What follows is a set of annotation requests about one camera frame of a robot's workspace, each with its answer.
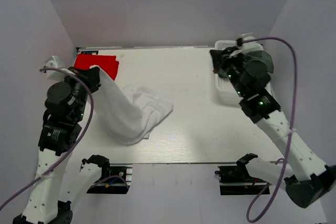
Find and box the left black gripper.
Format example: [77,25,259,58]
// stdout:
[64,66,103,120]

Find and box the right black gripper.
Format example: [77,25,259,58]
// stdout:
[209,46,246,97]

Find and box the white t shirt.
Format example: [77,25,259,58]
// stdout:
[92,68,174,146]

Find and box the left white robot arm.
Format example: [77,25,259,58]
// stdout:
[13,67,111,223]

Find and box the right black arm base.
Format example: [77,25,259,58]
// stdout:
[215,165,267,196]

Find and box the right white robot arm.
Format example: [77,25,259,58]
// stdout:
[209,46,335,208]

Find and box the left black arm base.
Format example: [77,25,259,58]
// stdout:
[80,163,133,195]

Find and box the grey t shirt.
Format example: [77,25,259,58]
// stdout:
[247,50,274,76]

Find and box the white plastic basket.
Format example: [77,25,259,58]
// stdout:
[214,39,272,107]

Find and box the blue label sticker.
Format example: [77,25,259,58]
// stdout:
[80,50,99,55]

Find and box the folded red t shirt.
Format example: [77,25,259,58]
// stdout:
[74,54,119,80]

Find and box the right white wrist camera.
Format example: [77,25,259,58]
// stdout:
[230,33,262,57]

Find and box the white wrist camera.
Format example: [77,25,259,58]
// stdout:
[230,33,262,57]
[43,55,69,81]

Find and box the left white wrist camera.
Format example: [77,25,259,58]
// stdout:
[43,55,69,81]

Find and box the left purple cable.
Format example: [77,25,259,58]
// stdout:
[0,67,130,209]

